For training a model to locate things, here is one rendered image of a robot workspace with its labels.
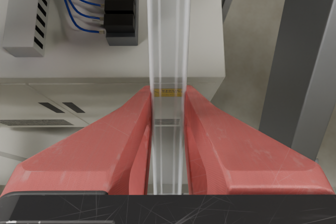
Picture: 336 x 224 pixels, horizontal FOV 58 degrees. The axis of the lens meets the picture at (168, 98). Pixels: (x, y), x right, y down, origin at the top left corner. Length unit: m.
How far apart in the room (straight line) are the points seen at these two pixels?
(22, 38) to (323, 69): 0.45
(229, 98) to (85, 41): 0.73
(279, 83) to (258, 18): 1.09
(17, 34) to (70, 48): 0.08
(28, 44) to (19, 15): 0.05
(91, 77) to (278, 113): 0.36
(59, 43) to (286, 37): 0.42
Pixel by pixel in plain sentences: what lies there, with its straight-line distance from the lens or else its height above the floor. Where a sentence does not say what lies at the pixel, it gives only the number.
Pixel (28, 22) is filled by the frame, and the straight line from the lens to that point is 0.55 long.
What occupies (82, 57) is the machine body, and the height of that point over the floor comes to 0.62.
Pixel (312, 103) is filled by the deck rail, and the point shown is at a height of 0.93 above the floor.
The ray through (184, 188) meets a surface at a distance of 0.26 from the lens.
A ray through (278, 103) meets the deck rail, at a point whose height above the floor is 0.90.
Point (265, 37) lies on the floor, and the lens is 1.29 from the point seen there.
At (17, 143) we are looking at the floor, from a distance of 1.24.
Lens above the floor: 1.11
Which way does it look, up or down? 76 degrees down
